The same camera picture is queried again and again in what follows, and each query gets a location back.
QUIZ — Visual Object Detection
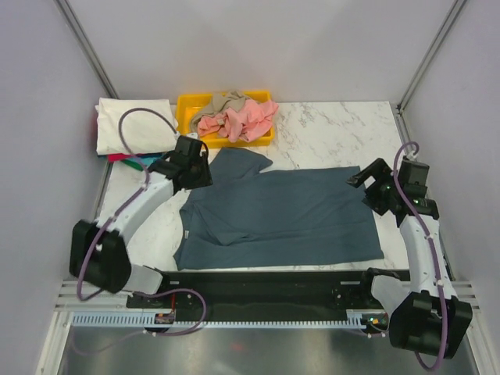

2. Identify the folded red t-shirt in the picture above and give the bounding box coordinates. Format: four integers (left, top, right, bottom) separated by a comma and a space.
106, 153, 133, 163

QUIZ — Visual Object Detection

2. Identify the right aluminium post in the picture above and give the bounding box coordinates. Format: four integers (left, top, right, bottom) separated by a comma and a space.
395, 0, 469, 116

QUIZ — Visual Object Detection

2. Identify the yellow plastic bin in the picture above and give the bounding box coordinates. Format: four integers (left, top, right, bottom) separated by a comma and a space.
175, 91, 276, 152

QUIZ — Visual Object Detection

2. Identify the aluminium post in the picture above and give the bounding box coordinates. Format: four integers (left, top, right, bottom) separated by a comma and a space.
54, 0, 119, 98
395, 0, 469, 116

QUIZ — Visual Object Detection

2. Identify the beige t-shirt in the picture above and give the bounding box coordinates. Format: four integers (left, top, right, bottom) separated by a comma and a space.
188, 90, 251, 137

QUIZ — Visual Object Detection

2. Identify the left aluminium post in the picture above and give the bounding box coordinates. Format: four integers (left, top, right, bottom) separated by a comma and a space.
54, 0, 119, 98

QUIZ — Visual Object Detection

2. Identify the folded white t-shirt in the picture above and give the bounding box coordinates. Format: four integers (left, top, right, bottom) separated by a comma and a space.
95, 98, 177, 155

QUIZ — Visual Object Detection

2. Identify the blue-grey t-shirt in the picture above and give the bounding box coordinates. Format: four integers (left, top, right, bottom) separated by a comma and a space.
174, 148, 384, 270

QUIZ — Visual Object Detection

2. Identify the folded green t-shirt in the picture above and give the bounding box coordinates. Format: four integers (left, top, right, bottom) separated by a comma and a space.
121, 158, 148, 171

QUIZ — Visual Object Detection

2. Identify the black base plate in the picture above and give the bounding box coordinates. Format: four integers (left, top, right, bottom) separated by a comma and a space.
127, 270, 381, 323

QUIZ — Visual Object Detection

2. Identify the white slotted cable duct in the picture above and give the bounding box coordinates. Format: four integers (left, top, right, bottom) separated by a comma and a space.
72, 312, 366, 330

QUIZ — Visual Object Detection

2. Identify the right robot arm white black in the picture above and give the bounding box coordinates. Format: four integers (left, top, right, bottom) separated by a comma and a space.
347, 158, 473, 359

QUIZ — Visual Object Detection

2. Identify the folded light blue t-shirt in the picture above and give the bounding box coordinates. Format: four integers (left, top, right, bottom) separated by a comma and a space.
128, 152, 163, 169

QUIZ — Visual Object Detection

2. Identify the aluminium frame rail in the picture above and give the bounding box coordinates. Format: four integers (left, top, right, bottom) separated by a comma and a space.
54, 279, 484, 313

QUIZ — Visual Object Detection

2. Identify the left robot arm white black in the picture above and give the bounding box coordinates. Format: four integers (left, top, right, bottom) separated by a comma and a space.
70, 136, 213, 307

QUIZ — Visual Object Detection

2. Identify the pink t-shirt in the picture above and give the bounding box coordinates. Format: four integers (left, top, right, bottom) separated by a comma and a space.
217, 99, 279, 143

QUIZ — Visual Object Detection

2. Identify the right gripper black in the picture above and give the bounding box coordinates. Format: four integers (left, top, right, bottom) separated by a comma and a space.
345, 158, 402, 216

